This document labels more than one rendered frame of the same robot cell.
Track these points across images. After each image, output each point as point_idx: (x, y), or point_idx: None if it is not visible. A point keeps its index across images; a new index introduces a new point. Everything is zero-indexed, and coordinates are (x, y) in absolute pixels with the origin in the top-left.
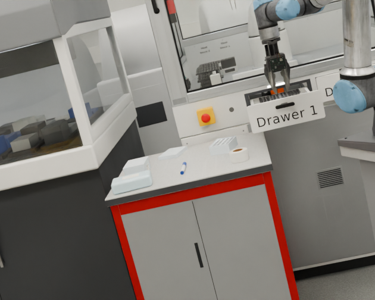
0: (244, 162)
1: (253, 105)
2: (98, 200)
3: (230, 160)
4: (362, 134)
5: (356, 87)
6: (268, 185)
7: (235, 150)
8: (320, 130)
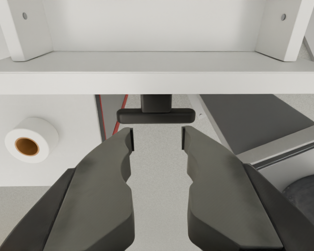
0: (55, 156)
1: (7, 93)
2: None
3: (12, 119)
4: (270, 181)
5: None
6: None
7: (19, 139)
8: None
